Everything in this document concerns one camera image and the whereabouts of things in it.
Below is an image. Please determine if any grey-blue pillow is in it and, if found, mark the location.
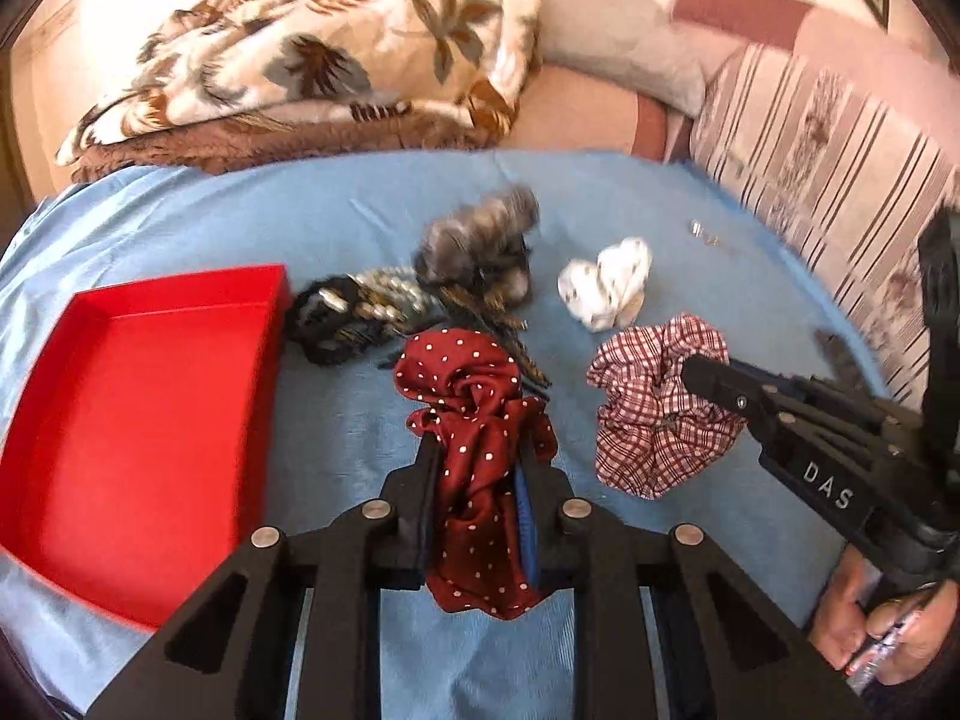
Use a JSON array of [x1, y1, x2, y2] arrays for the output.
[[539, 0, 706, 119]]

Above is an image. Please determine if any person right hand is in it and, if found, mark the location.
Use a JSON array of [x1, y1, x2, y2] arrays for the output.
[[809, 546, 958, 686]]

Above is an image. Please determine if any black bead bracelet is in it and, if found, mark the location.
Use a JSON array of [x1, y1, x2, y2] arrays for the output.
[[283, 271, 407, 368]]

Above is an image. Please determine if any striped floral pillow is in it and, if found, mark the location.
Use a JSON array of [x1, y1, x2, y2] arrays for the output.
[[690, 44, 958, 408]]

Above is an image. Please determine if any red tray box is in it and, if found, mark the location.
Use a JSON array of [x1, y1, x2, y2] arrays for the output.
[[2, 263, 291, 629]]

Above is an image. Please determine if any floral leaf blanket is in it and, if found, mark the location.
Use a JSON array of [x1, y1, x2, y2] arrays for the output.
[[55, 0, 542, 182]]

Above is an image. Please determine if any blue bed cloth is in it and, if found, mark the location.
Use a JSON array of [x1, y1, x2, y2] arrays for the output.
[[2, 151, 882, 718]]

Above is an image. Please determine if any pink quilted mattress cover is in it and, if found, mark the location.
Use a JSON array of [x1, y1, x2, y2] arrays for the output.
[[500, 65, 667, 161]]

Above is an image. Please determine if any white dotted scrunchie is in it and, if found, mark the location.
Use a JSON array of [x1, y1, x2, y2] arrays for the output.
[[556, 238, 652, 333]]

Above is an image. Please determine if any red plaid scrunchie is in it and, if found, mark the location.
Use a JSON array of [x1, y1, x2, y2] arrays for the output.
[[586, 314, 745, 500]]

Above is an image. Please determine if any black hair claw clip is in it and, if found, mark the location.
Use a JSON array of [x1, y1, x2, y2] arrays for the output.
[[395, 283, 551, 400]]

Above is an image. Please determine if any dark red polka scrunchie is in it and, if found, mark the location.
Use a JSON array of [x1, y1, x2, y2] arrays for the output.
[[394, 328, 556, 621]]

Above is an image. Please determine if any silver pendant necklace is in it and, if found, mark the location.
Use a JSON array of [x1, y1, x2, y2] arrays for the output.
[[686, 218, 740, 254]]

